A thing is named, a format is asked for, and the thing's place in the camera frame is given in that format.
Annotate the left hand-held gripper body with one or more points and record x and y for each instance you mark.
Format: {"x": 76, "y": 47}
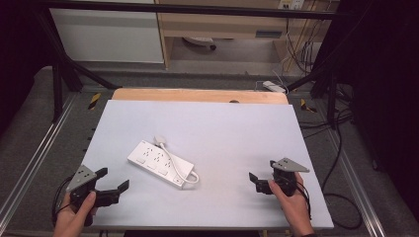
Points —
{"x": 80, "y": 178}

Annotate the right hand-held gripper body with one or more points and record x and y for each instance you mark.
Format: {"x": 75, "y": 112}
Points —
{"x": 286, "y": 174}

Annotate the person's right hand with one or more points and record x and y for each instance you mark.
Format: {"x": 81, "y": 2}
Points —
{"x": 292, "y": 207}

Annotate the person's left hand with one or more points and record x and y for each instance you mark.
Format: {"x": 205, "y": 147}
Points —
{"x": 73, "y": 218}

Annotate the small white floor power strip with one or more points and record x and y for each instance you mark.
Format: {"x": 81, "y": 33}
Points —
{"x": 273, "y": 86}

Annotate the black metal stand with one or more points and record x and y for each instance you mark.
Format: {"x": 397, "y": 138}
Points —
{"x": 326, "y": 89}
{"x": 62, "y": 75}

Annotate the wooden board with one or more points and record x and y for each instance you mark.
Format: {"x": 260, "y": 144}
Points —
{"x": 197, "y": 96}

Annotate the black curtain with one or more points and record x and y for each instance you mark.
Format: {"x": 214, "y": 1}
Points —
{"x": 382, "y": 82}
{"x": 18, "y": 49}

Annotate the white cabinet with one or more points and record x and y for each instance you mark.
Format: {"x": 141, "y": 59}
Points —
{"x": 108, "y": 36}

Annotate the white chair base with caster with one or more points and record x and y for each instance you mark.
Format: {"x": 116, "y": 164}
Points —
{"x": 199, "y": 41}

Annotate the wooden desk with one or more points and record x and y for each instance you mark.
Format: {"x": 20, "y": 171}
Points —
{"x": 224, "y": 23}

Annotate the black metal crossbar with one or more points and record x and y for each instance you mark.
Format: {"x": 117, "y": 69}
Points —
{"x": 197, "y": 12}

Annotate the aluminium rail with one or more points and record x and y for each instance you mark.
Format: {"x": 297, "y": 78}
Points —
{"x": 355, "y": 184}
{"x": 36, "y": 158}

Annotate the white wall socket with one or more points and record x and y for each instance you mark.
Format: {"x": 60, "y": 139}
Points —
{"x": 291, "y": 4}

